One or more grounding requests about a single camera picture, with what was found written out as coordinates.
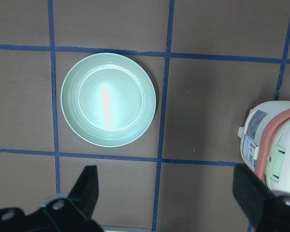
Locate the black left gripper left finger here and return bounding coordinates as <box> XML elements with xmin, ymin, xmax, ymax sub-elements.
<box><xmin>0</xmin><ymin>165</ymin><xmax>102</xmax><ymax>232</ymax></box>

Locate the green plate near left arm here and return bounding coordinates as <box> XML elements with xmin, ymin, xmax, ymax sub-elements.
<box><xmin>60</xmin><ymin>53</ymin><xmax>157</xmax><ymax>147</ymax></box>

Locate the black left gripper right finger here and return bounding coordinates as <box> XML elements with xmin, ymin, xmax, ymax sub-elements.
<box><xmin>232</xmin><ymin>164</ymin><xmax>290</xmax><ymax>232</ymax></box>

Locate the white rice cooker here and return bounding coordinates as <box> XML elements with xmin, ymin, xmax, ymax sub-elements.
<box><xmin>238</xmin><ymin>101</ymin><xmax>290</xmax><ymax>194</ymax></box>

